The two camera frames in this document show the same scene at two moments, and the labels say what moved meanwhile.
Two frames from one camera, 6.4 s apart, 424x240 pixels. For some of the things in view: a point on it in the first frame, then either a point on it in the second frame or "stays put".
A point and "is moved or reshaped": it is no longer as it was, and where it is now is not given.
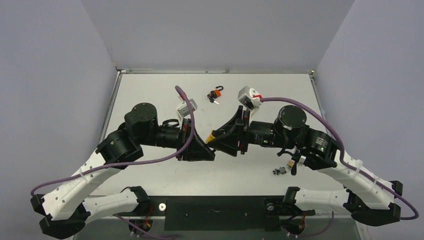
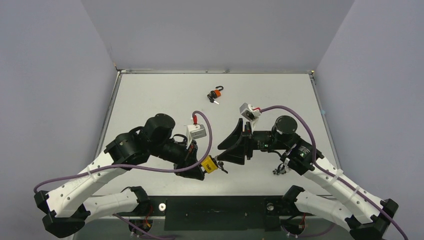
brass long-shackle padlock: (290, 164) is moved or reshaped
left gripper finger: (200, 152) -> (195, 173)
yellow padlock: (210, 137) -> (210, 164)
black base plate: (221, 213) stays put
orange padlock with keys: (214, 94) stays put
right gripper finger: (229, 125) -> (234, 138)
